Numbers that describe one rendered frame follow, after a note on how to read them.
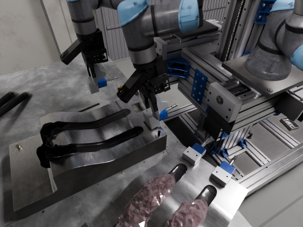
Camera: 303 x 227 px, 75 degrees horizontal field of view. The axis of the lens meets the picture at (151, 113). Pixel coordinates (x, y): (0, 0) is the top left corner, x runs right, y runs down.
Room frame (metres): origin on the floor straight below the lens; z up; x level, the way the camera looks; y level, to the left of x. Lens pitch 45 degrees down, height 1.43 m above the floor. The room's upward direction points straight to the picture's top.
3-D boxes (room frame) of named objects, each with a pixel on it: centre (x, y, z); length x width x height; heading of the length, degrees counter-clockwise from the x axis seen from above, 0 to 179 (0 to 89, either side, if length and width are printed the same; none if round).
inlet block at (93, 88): (0.71, 0.21, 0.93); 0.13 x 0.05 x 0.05; 120
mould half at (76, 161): (0.43, 0.23, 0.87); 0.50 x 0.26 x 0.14; 120
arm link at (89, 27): (0.70, 0.23, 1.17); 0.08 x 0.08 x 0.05
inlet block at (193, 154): (0.41, -0.17, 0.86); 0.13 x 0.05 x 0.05; 137
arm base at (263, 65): (0.64, -0.42, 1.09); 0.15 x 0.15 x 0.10
